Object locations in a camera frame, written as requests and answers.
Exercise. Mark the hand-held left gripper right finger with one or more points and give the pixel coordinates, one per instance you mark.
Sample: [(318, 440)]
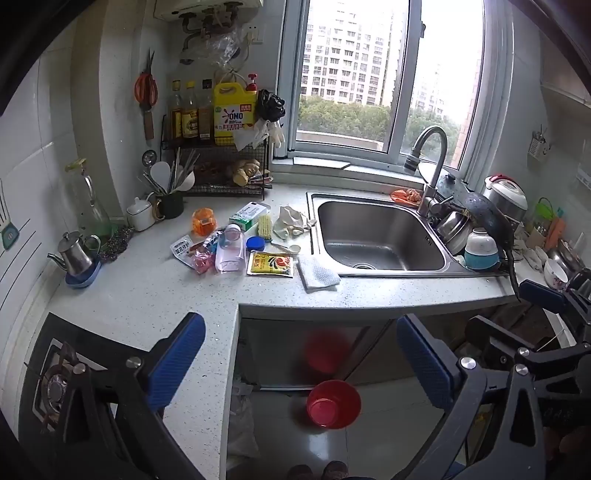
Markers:
[(425, 364)]

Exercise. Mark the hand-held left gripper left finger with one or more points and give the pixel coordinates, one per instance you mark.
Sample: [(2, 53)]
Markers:
[(178, 360)]

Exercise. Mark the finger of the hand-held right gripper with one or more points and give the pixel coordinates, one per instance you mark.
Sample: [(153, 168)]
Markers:
[(489, 337), (542, 295)]

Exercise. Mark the pink plastic wrapper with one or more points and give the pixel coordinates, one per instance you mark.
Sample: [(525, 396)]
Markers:
[(202, 264)]

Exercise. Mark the white shampoo sachet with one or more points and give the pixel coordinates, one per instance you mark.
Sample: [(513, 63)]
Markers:
[(182, 249)]

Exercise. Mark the brown sauce packet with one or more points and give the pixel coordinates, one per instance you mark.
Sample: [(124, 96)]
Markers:
[(203, 247)]

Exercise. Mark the clear plastic bottle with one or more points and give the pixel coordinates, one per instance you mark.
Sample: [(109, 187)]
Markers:
[(231, 251)]

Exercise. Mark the yellow sauce sachet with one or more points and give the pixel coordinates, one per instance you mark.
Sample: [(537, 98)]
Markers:
[(270, 264)]

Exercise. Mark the white paper towel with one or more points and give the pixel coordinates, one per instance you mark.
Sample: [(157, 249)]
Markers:
[(318, 274)]

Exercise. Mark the blue bottle cap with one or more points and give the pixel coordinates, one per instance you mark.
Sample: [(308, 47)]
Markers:
[(255, 243)]

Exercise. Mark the white measuring spoon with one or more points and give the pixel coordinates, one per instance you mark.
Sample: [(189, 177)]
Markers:
[(288, 249)]

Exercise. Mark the flower print bowl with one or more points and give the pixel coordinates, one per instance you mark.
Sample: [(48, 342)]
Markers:
[(555, 274)]

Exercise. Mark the green plastic container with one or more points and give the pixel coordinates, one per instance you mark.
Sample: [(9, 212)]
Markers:
[(544, 214)]

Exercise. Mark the white plastic bag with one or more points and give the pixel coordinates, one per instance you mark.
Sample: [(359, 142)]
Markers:
[(242, 420)]

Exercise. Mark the black wok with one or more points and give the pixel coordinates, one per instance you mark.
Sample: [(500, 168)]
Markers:
[(489, 217)]

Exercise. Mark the steel rice cooker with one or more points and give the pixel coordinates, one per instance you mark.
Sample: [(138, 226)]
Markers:
[(505, 196)]

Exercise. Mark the steel cabinet door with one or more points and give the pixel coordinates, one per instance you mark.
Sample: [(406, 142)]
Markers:
[(318, 350)]

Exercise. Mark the stainless steel pot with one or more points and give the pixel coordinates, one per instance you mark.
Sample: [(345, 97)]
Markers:
[(455, 230)]

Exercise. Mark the blue plastic dish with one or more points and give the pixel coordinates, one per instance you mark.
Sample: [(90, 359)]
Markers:
[(85, 277)]

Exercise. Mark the gas stove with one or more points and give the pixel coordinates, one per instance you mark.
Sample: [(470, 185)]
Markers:
[(55, 383)]

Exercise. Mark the steel wool scrubber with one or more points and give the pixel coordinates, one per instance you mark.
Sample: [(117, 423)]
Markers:
[(115, 244)]

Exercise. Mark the stainless steel sink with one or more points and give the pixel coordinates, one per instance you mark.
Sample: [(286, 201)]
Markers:
[(374, 235)]

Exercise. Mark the person's right shoe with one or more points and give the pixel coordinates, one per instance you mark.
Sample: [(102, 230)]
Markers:
[(335, 470)]

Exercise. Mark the person's shoe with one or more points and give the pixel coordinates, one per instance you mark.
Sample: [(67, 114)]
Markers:
[(335, 470), (301, 472)]

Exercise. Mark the orange jelly cup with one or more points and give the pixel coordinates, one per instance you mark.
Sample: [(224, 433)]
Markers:
[(204, 220)]

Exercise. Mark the glass pot lid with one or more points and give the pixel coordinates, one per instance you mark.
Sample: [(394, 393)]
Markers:
[(451, 185)]

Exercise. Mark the small steel teapot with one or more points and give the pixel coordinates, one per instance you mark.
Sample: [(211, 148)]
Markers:
[(76, 254)]

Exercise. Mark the white ceramic lidded pot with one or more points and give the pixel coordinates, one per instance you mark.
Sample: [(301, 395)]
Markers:
[(140, 216)]

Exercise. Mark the dark utensil cup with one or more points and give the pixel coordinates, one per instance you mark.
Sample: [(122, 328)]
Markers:
[(171, 205)]

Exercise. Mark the blue scrubbing brush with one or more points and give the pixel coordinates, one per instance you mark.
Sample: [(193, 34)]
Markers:
[(264, 226)]

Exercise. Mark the white green medicine box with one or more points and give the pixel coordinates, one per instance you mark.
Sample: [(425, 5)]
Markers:
[(247, 214)]

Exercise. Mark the person's left shoe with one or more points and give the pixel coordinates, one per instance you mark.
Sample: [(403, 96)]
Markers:
[(301, 472)]

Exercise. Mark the orange dish cloth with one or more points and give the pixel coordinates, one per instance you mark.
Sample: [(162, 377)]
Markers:
[(406, 195)]

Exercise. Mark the white rice spoon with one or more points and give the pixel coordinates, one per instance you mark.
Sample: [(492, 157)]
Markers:
[(160, 174), (186, 182)]

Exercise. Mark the white rubber gloves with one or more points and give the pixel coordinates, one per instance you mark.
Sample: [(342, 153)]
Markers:
[(291, 221)]

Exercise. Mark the empty glass bottle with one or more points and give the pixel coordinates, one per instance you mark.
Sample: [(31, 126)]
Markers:
[(90, 203)]

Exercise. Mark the steel kitchen faucet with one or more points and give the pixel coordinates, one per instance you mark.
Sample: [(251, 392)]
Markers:
[(436, 138)]

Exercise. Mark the bundle of metal chopsticks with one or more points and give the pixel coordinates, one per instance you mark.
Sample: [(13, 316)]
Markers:
[(181, 166)]

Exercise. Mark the dried red chillies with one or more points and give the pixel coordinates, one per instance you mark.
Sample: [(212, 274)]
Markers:
[(213, 168)]

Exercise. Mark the seasoning packets pile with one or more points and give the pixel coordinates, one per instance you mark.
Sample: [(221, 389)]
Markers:
[(259, 181)]

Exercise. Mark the ginger root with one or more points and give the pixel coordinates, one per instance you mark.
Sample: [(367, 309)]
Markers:
[(244, 171)]

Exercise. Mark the steel strainer ladle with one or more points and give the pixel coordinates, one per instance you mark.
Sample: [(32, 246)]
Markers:
[(148, 158)]

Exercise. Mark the hanging white plastic gloves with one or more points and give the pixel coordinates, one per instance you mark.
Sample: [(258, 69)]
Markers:
[(258, 134)]

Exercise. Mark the dark sauce bottle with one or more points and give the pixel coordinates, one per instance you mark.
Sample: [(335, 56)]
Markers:
[(206, 117)]

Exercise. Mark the white framed window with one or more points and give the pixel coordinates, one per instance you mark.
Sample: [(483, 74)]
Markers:
[(397, 92)]

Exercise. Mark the yellow OMO detergent bag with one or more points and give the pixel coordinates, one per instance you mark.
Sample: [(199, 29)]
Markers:
[(233, 115)]

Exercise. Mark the black plastic bag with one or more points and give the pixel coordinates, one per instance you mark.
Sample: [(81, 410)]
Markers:
[(270, 105)]

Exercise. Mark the clear hanging plastic bag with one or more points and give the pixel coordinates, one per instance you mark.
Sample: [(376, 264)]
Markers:
[(226, 46)]

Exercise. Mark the white water heater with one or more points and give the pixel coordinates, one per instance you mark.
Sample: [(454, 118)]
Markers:
[(203, 7)]

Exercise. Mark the steel wall utensil holder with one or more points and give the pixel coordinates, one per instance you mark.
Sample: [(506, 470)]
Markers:
[(539, 143)]

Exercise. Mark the wall power outlet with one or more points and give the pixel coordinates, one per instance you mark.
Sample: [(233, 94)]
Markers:
[(255, 33)]

